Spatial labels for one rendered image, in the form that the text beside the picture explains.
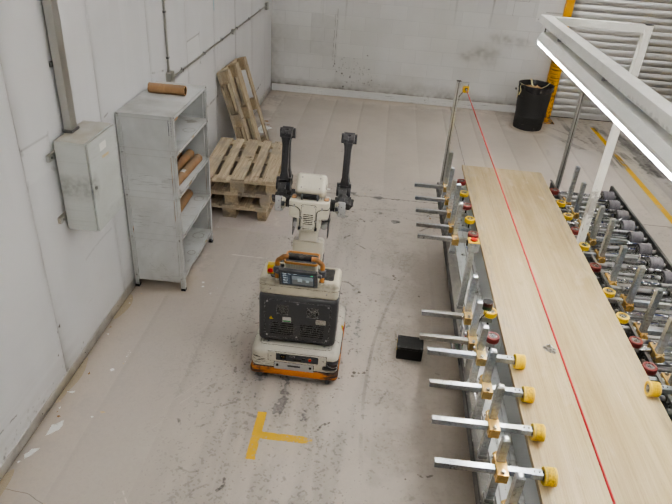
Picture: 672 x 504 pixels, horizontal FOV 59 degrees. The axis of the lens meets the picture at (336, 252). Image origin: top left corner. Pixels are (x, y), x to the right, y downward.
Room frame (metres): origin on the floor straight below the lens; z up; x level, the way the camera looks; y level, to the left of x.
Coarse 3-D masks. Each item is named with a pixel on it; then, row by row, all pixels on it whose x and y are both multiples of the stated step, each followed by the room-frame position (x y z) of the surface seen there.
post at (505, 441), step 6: (504, 438) 1.80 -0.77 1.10; (504, 444) 1.79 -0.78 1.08; (510, 444) 1.79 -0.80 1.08; (498, 450) 1.81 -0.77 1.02; (504, 450) 1.79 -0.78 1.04; (498, 456) 1.79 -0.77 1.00; (504, 456) 1.79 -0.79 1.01; (492, 474) 1.80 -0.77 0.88; (492, 480) 1.79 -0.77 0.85; (492, 486) 1.79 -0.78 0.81; (486, 492) 1.80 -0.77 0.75; (492, 492) 1.79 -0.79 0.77; (486, 498) 1.79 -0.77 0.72; (492, 498) 1.79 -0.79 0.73
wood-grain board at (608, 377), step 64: (512, 192) 4.84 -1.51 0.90; (512, 256) 3.71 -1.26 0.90; (576, 256) 3.78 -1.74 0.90; (512, 320) 2.93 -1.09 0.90; (576, 320) 2.98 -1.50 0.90; (512, 384) 2.40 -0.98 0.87; (576, 384) 2.40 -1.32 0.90; (640, 384) 2.44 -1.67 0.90; (576, 448) 1.96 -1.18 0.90; (640, 448) 2.00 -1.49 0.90
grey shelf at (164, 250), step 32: (160, 96) 4.71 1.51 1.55; (192, 96) 4.78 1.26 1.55; (128, 128) 4.25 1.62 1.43; (160, 128) 4.24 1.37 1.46; (192, 128) 4.84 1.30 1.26; (128, 160) 4.25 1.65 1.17; (160, 160) 4.24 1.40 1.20; (128, 192) 4.25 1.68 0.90; (160, 192) 4.24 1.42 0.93; (128, 224) 4.26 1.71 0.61; (160, 224) 4.24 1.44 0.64; (192, 224) 4.54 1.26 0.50; (160, 256) 4.24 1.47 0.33; (192, 256) 4.59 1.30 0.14
